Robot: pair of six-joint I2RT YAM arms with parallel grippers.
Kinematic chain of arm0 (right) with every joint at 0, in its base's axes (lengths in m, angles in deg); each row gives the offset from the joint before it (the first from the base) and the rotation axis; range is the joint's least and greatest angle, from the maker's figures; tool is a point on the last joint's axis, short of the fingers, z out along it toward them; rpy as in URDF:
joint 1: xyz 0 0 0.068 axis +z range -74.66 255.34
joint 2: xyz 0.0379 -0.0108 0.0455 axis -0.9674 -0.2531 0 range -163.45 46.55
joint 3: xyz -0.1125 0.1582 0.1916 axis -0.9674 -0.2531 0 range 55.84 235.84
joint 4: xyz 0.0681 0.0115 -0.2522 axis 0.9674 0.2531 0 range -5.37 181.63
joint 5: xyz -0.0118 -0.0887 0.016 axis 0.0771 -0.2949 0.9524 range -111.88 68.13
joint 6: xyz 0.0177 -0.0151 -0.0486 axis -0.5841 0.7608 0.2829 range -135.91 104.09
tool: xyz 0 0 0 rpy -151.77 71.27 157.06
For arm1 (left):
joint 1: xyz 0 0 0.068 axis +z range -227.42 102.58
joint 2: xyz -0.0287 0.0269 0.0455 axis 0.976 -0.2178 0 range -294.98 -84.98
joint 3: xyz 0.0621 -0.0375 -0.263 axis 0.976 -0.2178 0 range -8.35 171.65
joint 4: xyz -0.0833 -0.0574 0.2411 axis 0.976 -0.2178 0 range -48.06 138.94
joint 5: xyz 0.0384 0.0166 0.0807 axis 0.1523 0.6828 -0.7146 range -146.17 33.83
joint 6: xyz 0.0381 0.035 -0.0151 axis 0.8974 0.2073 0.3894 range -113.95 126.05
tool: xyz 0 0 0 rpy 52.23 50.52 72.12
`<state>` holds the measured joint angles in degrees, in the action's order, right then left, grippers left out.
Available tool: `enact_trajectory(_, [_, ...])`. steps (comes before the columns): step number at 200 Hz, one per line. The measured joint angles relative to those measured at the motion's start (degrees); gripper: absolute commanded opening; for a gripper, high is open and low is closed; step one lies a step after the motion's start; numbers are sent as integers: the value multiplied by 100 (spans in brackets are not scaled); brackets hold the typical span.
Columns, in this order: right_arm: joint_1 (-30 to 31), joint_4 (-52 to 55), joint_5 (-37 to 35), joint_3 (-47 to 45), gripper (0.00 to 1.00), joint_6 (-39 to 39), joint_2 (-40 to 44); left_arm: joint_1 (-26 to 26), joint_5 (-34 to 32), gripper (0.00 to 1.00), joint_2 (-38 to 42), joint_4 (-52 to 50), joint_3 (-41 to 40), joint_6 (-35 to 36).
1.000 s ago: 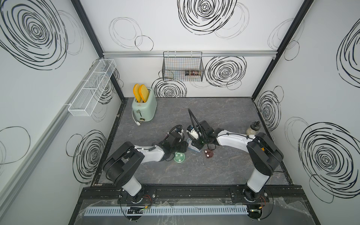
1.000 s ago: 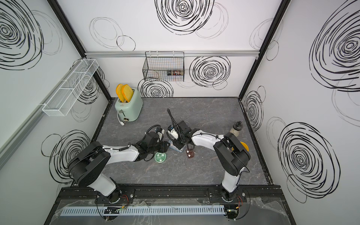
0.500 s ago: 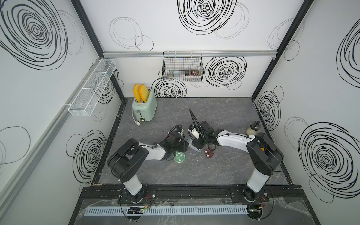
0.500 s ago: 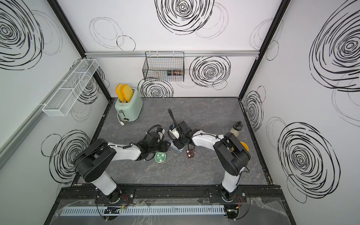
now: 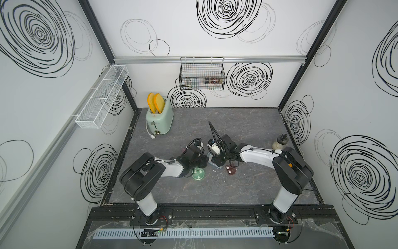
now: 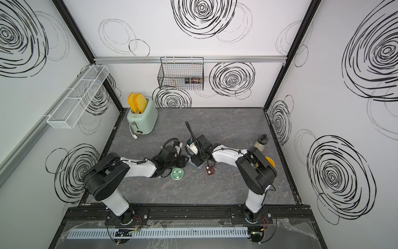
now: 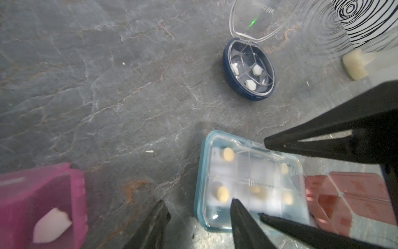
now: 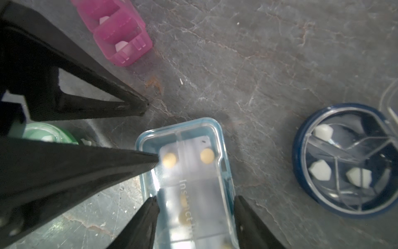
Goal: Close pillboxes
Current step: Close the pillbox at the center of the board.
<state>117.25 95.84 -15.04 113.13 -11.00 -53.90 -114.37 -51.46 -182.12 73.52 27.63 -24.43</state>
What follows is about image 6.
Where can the glass bottle black cap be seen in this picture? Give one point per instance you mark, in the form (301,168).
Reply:
(261,141)

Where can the white wire shelf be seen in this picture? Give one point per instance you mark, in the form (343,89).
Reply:
(87,95)

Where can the dark red pillbox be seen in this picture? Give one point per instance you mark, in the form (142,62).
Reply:
(210,167)

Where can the right toast slice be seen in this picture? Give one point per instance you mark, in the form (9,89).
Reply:
(141,102)

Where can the white slotted cable duct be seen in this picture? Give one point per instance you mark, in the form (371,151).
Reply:
(158,233)

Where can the left toast slice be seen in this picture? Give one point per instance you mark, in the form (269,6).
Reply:
(132,104)

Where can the spice jars in basket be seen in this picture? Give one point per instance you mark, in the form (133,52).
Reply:
(190,80)

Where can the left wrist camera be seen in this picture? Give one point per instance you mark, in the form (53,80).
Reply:
(178,146)

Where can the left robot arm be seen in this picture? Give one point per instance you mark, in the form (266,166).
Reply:
(103,179)

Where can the green round pillbox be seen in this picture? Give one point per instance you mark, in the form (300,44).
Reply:
(177,174)

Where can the mint green toaster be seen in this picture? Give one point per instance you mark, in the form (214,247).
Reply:
(143,123)

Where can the toast slice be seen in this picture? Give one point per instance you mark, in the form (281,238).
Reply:
(132,104)
(141,102)

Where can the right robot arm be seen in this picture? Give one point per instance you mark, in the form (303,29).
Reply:
(256,170)

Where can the black wire basket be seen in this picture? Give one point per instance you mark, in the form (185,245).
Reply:
(172,75)

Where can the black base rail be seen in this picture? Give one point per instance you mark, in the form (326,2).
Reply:
(143,213)

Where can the aluminium wall rail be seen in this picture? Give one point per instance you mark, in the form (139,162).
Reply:
(190,59)

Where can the yellow mug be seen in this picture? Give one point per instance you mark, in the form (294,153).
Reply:
(271,161)

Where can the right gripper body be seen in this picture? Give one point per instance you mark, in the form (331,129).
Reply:
(199,159)

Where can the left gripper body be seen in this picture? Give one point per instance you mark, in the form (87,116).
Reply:
(179,162)

